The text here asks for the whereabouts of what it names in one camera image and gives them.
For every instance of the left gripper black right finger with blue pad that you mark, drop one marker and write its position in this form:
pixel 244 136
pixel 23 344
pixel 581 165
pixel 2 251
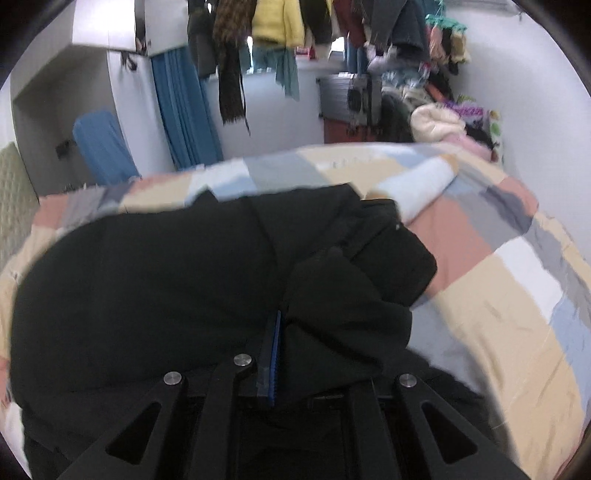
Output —
pixel 415 434

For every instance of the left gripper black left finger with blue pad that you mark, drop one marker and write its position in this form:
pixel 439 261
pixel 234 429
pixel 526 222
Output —
pixel 177 431

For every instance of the large black jacket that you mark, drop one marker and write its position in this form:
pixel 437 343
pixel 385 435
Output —
pixel 116 304

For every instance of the patchwork checkered quilt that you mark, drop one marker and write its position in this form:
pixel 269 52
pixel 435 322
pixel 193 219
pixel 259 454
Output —
pixel 508 312

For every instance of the cream quilted headboard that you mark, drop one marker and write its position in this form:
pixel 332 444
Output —
pixel 19 202

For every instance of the blue folded board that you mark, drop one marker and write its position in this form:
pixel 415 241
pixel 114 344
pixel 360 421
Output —
pixel 99 139

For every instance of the red cabinet under suitcase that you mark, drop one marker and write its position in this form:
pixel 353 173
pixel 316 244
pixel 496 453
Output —
pixel 337 131

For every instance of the blue curtain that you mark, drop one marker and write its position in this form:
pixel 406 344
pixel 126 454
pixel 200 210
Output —
pixel 184 110

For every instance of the cream plush blanket pile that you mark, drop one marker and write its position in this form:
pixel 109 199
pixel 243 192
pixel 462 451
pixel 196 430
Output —
pixel 434 122

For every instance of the purple patterned bag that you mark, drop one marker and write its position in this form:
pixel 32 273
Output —
pixel 470 112

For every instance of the silver ribbed suitcase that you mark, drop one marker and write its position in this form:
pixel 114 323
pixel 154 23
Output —
pixel 355 99

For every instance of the teal hanging cloth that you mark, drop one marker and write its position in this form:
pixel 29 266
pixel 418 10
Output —
pixel 282 62

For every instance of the dark grey hanging jacket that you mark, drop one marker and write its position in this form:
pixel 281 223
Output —
pixel 200 38

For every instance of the dark denim jacket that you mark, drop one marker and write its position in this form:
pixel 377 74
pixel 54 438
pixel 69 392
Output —
pixel 398 24

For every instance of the grey overhead cabinet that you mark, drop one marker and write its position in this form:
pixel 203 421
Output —
pixel 84 27

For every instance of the brown plaid scarf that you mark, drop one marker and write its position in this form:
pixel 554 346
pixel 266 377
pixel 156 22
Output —
pixel 231 26

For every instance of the dark red hanging garment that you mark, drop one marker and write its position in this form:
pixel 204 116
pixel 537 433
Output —
pixel 350 22

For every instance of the green sock hanger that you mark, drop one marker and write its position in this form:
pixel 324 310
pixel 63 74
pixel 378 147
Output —
pixel 441 20

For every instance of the yellow fleece jacket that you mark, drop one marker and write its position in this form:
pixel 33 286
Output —
pixel 280 22

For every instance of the black hanging garment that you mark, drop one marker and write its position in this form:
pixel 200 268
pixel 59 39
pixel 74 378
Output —
pixel 317 17

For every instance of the black wall plug with cable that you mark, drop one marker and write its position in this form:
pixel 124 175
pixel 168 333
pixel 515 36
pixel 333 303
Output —
pixel 64 149

